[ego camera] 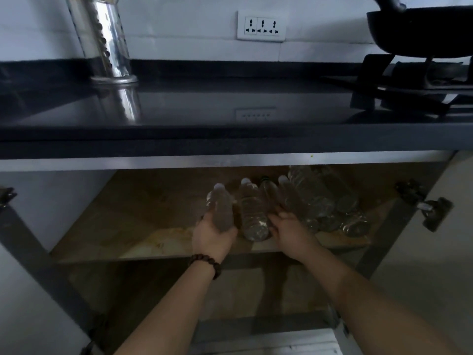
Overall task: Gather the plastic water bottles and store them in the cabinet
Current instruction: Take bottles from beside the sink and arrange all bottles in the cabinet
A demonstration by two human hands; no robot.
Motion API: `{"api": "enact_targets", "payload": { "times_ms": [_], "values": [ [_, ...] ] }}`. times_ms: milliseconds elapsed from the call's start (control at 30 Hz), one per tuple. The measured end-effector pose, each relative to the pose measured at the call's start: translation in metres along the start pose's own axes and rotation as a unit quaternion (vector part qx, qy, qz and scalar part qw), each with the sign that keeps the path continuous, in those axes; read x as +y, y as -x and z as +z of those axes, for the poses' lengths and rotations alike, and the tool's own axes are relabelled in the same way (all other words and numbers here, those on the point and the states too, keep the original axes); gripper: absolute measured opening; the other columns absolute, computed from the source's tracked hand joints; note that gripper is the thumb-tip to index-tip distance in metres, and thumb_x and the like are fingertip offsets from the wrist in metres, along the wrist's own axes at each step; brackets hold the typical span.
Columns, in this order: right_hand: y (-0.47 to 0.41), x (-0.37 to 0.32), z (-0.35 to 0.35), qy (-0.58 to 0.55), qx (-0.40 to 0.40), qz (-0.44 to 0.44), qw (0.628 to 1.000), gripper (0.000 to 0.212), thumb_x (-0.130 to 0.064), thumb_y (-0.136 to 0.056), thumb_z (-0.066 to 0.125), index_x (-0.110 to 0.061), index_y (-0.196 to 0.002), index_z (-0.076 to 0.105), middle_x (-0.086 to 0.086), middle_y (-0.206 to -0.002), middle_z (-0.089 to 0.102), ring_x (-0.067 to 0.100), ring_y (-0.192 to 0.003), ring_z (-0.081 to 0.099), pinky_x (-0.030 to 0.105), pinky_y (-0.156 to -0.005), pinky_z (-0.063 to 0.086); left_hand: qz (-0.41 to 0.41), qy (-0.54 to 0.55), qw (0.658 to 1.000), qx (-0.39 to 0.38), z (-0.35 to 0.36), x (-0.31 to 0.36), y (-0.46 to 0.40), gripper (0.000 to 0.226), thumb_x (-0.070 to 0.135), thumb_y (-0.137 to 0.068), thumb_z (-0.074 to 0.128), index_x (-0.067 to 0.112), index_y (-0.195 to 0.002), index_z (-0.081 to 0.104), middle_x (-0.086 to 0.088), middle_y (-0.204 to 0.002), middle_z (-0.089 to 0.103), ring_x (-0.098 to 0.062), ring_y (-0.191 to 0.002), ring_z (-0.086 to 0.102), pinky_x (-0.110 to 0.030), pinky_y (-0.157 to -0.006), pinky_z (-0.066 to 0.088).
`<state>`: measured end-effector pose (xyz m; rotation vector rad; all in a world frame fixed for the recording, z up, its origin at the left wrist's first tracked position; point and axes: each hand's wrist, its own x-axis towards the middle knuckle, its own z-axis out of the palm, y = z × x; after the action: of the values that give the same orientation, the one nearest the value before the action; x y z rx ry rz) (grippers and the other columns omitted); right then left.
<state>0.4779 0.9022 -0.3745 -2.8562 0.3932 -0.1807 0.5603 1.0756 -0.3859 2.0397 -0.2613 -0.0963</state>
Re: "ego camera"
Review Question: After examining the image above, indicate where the white wall socket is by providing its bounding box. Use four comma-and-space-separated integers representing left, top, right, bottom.
237, 10, 288, 42

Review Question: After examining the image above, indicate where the person's right forearm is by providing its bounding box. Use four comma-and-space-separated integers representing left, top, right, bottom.
296, 243, 462, 355

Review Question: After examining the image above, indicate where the person's right hand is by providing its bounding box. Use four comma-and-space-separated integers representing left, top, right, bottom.
268, 211, 317, 261

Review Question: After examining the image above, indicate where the white ridged panel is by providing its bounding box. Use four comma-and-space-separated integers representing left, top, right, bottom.
188, 328, 345, 355

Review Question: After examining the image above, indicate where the black frying pan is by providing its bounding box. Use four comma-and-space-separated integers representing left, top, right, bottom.
366, 0, 473, 59

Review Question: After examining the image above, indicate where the white cabinet door grey edge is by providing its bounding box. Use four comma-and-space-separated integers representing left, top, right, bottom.
334, 151, 473, 355
0, 170, 117, 355

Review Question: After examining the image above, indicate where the pile of clear bottles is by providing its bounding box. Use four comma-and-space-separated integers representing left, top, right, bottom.
236, 164, 372, 242

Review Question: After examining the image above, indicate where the clear plastic water bottle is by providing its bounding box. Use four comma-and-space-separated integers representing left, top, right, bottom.
205, 183, 237, 233

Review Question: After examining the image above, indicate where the brown wooden bead bracelet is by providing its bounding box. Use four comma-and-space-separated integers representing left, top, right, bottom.
188, 254, 222, 281

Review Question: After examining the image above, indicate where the person's left hand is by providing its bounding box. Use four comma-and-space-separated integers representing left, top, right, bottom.
191, 212, 239, 264

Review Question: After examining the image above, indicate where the person's left forearm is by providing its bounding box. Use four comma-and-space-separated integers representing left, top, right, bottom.
114, 257, 222, 355

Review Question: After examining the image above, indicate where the dark metal door hinge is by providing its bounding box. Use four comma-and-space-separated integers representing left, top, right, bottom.
395, 180, 454, 233
0, 186, 18, 209

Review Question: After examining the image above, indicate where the black gas stove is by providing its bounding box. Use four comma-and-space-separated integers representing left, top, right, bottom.
321, 53, 473, 117

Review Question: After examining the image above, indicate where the perforated steel utensil holder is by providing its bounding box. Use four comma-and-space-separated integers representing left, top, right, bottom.
65, 0, 139, 85

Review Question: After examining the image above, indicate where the brown wooden cabinet shelf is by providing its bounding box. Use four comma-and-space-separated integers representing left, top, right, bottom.
50, 162, 446, 264

